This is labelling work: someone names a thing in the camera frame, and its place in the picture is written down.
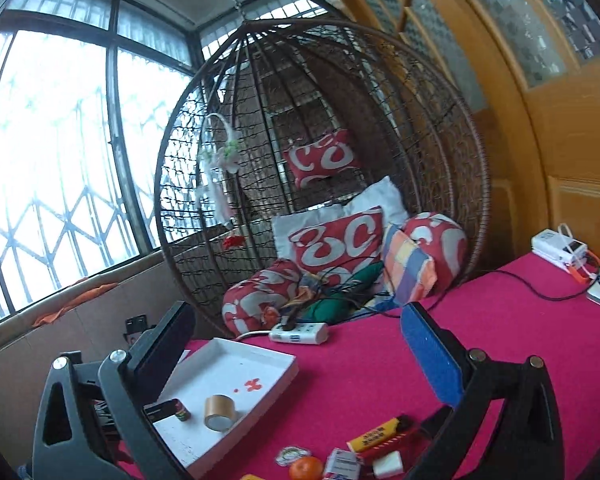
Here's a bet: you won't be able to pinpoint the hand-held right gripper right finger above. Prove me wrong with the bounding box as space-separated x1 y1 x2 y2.
400 302 566 480

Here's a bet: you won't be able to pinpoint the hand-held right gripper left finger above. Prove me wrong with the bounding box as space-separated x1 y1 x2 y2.
30 301 197 480

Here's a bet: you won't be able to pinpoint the white shallow tray box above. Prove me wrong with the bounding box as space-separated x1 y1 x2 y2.
152 337 299 478

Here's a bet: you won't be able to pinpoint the black charger adapter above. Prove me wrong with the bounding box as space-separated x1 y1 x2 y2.
395 414 431 443

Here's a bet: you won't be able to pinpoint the orange tangerine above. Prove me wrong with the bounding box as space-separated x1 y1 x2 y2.
288 455 325 480

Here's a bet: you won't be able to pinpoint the black phone holder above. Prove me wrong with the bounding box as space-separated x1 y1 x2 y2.
125 314 148 343

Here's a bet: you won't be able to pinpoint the pink tablecloth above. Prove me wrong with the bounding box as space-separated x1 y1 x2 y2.
120 252 600 480

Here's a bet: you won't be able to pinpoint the small black box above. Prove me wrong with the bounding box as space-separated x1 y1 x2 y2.
143 399 178 423

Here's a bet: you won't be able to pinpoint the brown tape roll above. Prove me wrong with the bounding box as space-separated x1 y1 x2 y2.
204 395 238 432

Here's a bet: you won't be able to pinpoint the colourful striped pillow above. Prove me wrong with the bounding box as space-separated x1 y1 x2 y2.
382 224 437 306

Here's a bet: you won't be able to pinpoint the orange cloth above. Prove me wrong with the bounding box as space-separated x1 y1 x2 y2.
32 280 118 326

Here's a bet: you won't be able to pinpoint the red patterned bolster cushion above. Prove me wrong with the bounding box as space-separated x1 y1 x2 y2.
402 211 468 293
222 258 306 337

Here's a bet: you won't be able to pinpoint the yellow cylindrical battery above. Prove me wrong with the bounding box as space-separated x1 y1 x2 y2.
346 417 401 453

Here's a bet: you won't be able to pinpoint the green cloth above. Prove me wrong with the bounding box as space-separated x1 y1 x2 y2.
305 262 386 323

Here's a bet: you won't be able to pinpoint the white eraser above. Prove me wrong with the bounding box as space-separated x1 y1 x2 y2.
372 451 405 478

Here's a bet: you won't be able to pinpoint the white power strip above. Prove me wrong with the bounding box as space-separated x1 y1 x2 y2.
269 322 329 345

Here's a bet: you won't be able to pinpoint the square red patterned pillow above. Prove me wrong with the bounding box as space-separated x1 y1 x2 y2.
289 206 385 273

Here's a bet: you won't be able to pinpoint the white power bank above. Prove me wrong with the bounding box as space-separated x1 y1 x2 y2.
531 229 588 266

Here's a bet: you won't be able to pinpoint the red white patterned cushions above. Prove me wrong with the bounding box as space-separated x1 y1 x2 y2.
271 176 403 263

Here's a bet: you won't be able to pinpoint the white dreamcatcher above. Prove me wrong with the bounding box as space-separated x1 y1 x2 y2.
200 112 243 226

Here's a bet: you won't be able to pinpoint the wicker hanging egg chair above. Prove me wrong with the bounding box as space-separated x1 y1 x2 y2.
154 19 491 338

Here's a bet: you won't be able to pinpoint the barred window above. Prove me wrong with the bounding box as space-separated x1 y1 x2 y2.
0 0 201 331

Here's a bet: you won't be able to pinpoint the small red patterned pillow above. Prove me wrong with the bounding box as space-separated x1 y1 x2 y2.
285 129 361 190

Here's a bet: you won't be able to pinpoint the wooden door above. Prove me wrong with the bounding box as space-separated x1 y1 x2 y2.
325 0 600 281

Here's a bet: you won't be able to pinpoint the black cable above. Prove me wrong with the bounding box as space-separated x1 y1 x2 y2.
350 267 588 318

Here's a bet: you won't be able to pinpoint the orange short cable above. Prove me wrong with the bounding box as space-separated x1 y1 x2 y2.
565 260 598 281

